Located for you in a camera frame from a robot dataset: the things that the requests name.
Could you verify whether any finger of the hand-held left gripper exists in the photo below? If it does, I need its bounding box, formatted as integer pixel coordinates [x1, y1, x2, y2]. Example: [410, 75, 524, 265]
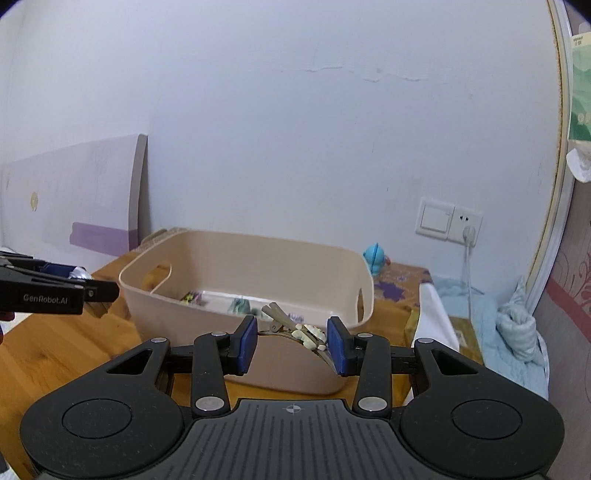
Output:
[83, 281, 120, 304]
[0, 253, 78, 280]

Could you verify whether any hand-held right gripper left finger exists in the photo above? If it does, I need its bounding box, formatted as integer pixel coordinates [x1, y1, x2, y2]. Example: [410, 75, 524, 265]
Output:
[105, 316, 258, 419]

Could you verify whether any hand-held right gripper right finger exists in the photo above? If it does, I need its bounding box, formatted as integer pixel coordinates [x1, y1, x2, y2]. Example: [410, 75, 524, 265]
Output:
[326, 316, 486, 417]

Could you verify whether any beige plastic basin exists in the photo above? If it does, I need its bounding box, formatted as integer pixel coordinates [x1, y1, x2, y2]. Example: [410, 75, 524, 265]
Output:
[118, 229, 375, 396]

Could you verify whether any beaded metal hair clip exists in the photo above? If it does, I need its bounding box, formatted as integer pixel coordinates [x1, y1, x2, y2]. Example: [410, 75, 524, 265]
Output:
[261, 302, 334, 366]

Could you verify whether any purple white board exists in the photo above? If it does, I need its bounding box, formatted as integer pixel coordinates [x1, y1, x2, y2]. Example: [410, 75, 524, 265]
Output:
[0, 133, 149, 278]

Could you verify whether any purple floral mat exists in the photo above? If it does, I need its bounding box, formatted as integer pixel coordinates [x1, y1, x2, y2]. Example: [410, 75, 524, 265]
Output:
[372, 262, 433, 320]

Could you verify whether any blue toy figure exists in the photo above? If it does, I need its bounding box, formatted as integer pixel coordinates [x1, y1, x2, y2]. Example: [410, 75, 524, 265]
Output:
[363, 243, 393, 278]

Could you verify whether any gold tissue box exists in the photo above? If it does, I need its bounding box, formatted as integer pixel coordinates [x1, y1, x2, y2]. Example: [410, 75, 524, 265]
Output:
[403, 281, 484, 366]

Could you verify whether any light blue towel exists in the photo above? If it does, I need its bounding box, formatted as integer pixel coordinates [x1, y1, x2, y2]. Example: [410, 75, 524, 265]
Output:
[433, 274, 551, 401]

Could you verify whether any green hanging packet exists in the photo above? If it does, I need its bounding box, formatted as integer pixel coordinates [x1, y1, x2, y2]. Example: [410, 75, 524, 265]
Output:
[566, 18, 591, 145]

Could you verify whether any white wall switch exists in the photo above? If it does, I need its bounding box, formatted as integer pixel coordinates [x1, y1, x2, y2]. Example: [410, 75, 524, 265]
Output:
[416, 197, 456, 239]

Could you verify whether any white plug with cable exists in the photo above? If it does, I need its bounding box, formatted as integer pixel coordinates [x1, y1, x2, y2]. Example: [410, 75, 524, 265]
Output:
[461, 224, 486, 297]

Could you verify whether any white wall socket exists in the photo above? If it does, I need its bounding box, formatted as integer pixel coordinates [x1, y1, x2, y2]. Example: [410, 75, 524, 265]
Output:
[450, 206, 485, 246]

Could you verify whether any cream mirror frame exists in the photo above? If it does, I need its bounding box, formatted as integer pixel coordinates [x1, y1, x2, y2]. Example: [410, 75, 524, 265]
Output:
[525, 0, 579, 315]

